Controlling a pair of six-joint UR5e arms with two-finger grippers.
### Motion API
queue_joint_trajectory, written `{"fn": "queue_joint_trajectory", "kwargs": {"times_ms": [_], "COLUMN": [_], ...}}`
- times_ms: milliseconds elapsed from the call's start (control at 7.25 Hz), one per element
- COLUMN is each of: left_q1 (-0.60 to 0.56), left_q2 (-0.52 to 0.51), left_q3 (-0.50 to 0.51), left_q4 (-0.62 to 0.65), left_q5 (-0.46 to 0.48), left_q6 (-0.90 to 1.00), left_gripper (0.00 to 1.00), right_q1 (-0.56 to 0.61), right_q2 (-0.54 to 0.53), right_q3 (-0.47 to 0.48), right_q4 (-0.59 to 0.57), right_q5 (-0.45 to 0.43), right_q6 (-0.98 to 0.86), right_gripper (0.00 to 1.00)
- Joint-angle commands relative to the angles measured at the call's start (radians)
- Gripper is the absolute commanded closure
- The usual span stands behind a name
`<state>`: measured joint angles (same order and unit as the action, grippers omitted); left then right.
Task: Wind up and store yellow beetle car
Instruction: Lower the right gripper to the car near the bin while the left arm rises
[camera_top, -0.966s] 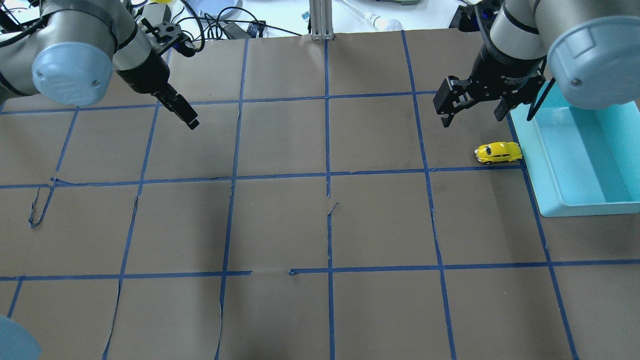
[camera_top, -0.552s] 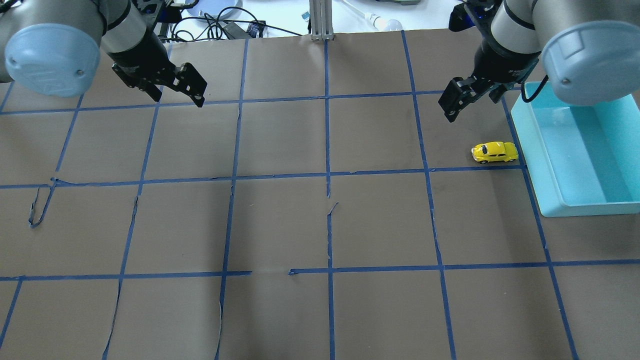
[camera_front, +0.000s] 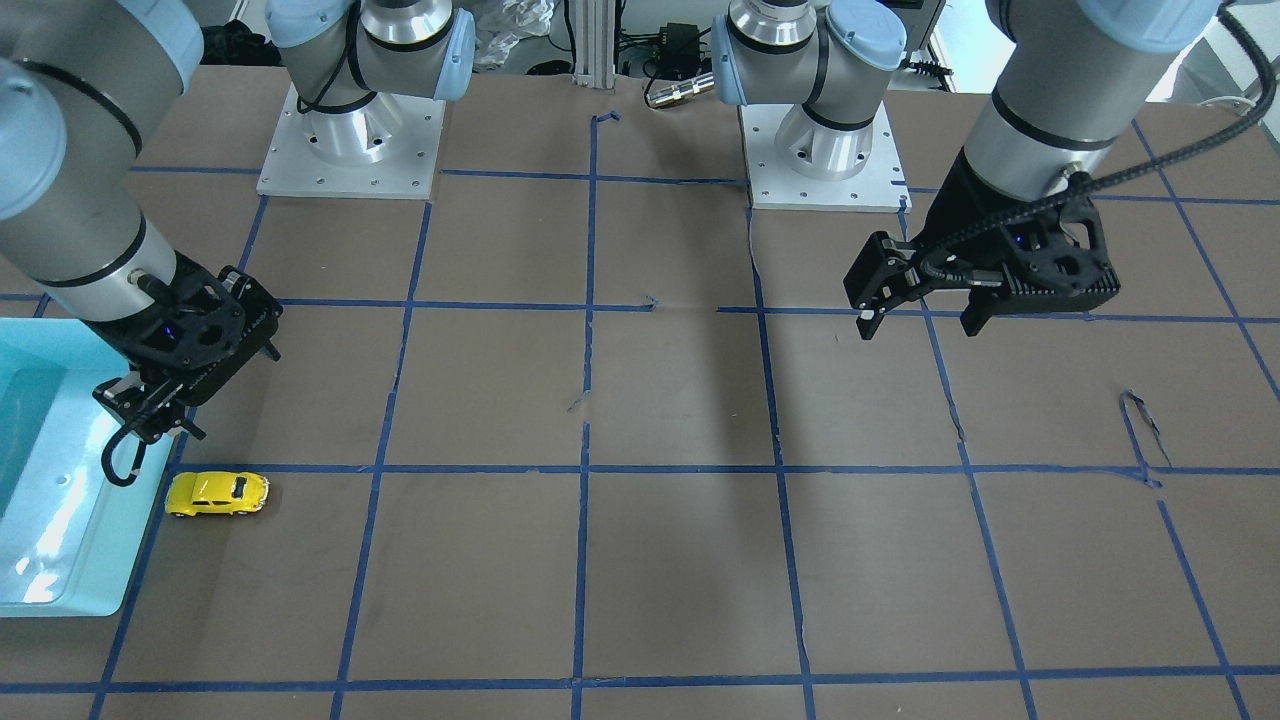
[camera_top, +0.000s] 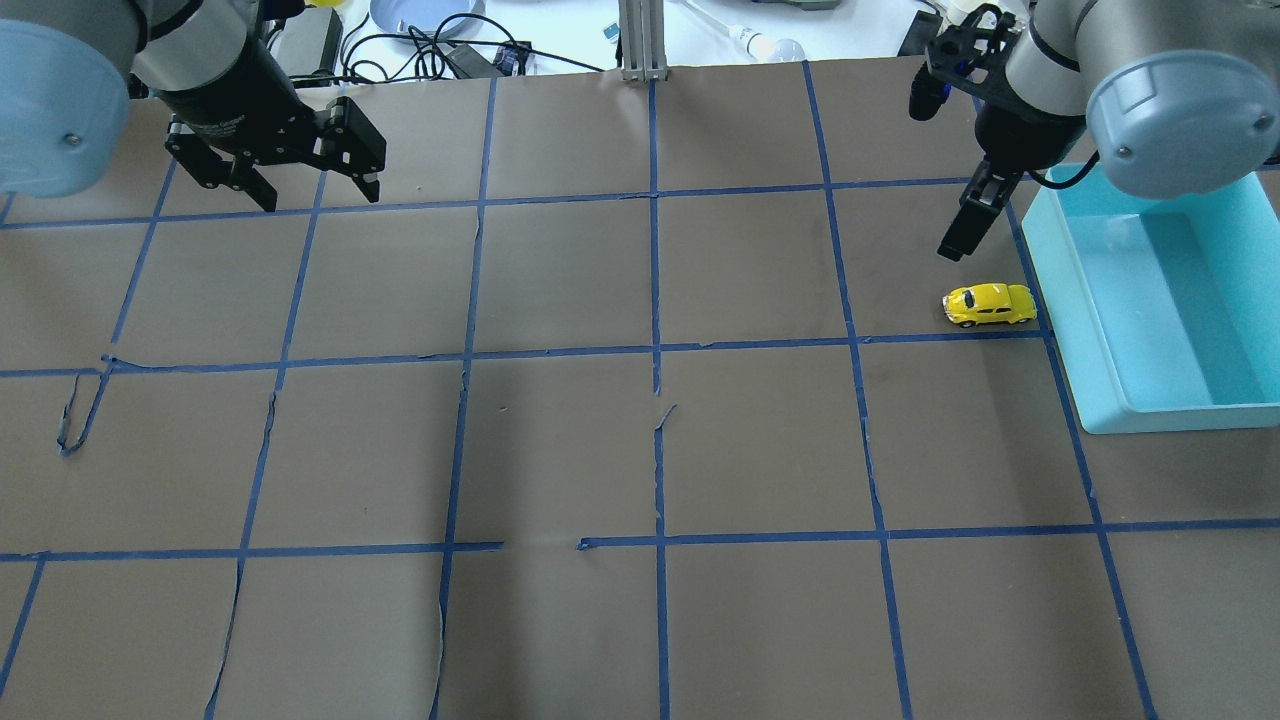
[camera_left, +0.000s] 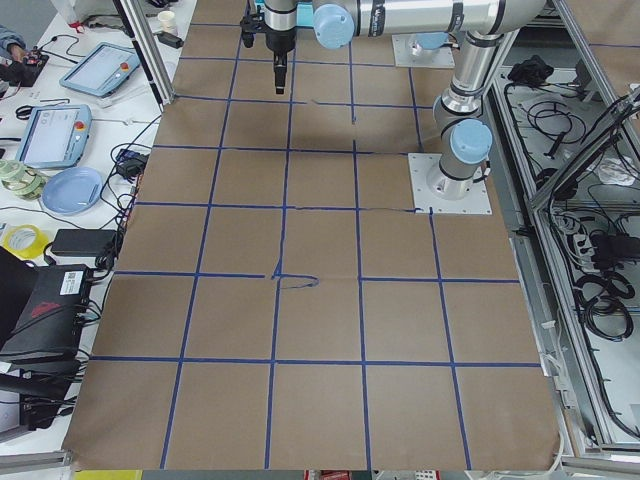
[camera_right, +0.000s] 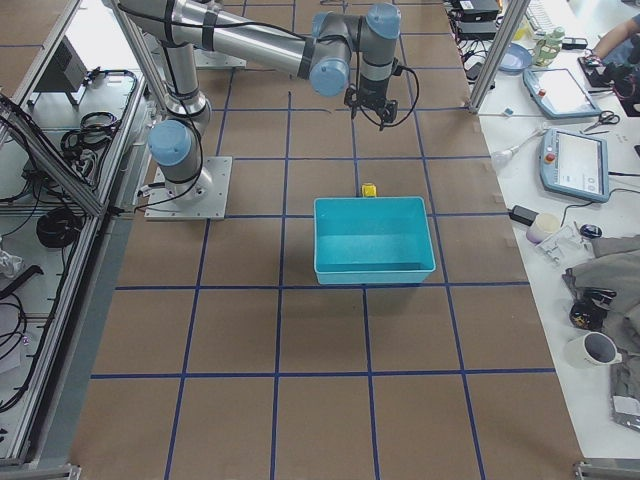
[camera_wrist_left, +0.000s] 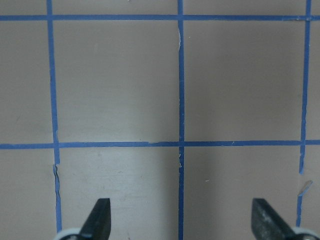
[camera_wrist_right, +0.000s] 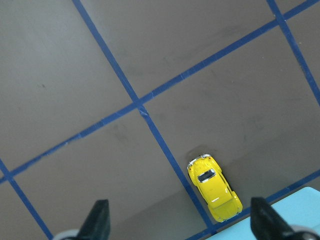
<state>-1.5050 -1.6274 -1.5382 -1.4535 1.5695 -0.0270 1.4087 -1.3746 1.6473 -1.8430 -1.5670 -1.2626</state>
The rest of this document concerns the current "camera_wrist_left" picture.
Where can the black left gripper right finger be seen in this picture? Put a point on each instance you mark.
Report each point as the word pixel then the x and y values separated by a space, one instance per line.
pixel 266 223

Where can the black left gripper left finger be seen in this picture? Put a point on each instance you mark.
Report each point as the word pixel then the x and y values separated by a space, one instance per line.
pixel 98 224

